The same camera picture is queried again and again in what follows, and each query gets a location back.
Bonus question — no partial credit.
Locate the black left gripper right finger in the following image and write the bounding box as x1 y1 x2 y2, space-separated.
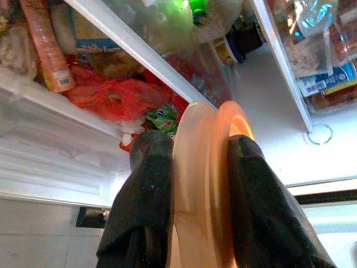
227 135 337 268

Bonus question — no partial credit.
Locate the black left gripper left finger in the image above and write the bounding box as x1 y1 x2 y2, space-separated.
96 130 175 268

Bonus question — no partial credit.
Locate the orange translucent plastic bowl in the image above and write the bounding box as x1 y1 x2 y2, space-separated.
167 100 256 268

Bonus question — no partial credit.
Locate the green snack packet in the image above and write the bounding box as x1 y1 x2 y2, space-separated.
146 104 181 137

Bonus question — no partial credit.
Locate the red plastic bag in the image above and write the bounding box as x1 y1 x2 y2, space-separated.
65 78 172 122

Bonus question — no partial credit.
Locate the blue labelled food package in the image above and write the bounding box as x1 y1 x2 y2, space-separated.
297 63 357 97

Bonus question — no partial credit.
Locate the clear bag of beige food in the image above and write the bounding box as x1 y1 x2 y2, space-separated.
281 33 332 78

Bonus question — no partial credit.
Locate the yellow blue food tub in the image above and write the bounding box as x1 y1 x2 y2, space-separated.
214 36 246 65

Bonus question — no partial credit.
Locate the cardboard box with blue edge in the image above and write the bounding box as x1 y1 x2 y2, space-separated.
68 5 122 54

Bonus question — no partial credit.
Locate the orange plastic bottle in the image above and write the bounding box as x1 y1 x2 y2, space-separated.
19 0 76 93

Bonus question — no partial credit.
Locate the green glass bottle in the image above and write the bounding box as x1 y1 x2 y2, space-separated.
188 0 209 27

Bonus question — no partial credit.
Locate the clear bag with blue print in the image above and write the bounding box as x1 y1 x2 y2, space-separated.
294 0 340 39

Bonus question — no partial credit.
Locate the long white fridge shelf rail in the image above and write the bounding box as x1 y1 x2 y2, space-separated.
64 0 218 110

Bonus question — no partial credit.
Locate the short white fridge shelf rail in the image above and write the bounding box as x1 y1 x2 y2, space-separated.
249 0 315 132

